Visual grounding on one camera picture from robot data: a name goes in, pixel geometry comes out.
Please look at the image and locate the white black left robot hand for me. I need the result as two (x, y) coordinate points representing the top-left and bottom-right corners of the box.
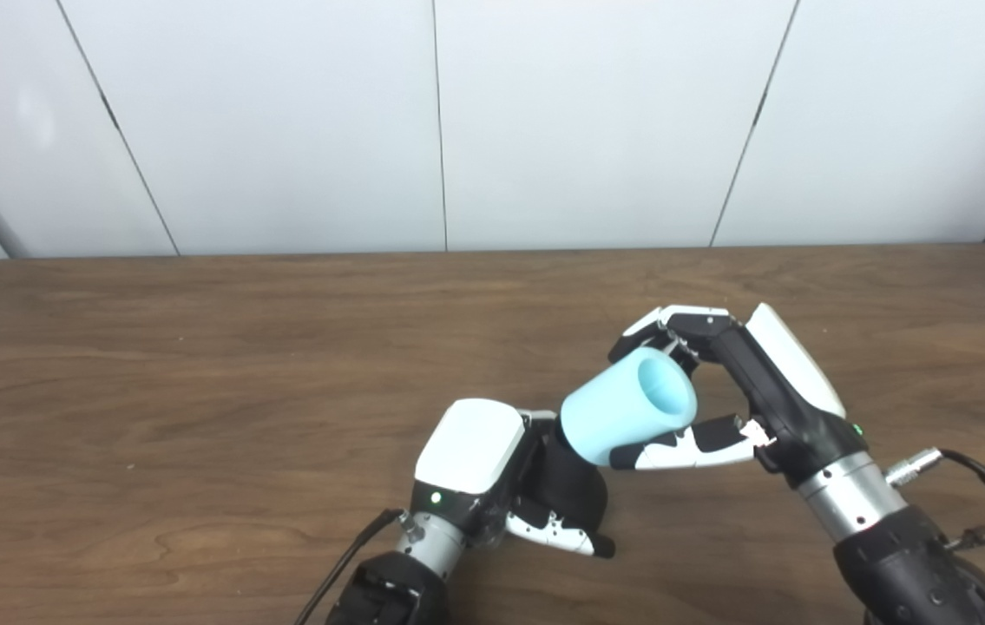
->
(410, 398), (616, 558)

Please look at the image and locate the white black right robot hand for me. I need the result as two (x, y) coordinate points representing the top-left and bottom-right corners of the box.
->
(607, 303), (868, 489)

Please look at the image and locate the light-blue hose piece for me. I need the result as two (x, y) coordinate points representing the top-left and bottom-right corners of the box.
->
(560, 347), (699, 468)

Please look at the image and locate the black funnel-shaped nozzle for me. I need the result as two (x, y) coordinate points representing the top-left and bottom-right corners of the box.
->
(540, 421), (610, 535)

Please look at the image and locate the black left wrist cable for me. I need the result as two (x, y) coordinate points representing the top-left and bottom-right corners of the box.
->
(294, 508), (406, 625)

